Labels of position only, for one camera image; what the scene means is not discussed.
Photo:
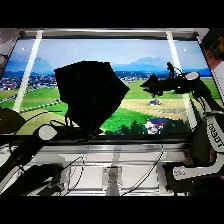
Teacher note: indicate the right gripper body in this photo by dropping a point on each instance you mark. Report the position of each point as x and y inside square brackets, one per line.
[157, 87]

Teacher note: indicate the black garment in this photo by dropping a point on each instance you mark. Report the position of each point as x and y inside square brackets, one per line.
[90, 93]

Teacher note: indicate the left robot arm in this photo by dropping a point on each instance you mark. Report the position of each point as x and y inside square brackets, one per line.
[23, 150]

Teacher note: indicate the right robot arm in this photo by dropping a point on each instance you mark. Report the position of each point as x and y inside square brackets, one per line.
[213, 133]

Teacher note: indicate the silver frame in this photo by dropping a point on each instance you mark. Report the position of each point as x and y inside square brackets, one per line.
[133, 156]

